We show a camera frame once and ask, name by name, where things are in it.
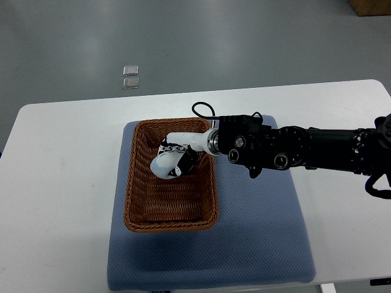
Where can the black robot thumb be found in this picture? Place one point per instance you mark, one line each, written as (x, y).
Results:
(186, 160)

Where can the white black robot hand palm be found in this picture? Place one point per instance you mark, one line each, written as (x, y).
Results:
(200, 142)

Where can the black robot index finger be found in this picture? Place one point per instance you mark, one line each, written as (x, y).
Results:
(171, 148)

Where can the light blue plush toy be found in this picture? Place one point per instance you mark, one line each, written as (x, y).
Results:
(165, 165)

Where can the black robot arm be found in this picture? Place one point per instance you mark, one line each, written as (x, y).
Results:
(247, 141)

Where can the brown wicker basket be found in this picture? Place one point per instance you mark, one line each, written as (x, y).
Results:
(155, 205)

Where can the lower silver floor plate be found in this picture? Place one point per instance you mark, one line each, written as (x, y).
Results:
(130, 83)

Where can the silver floor plate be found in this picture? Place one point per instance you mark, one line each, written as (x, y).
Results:
(130, 83)
(130, 70)

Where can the upper silver floor plate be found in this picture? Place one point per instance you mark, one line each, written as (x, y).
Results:
(130, 70)

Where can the blue quilted cloth mat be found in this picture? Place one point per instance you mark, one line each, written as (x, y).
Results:
(259, 238)

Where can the brown cardboard box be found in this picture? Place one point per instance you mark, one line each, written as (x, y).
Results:
(371, 7)

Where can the black table edge bracket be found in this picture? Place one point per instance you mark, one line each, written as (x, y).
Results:
(380, 282)

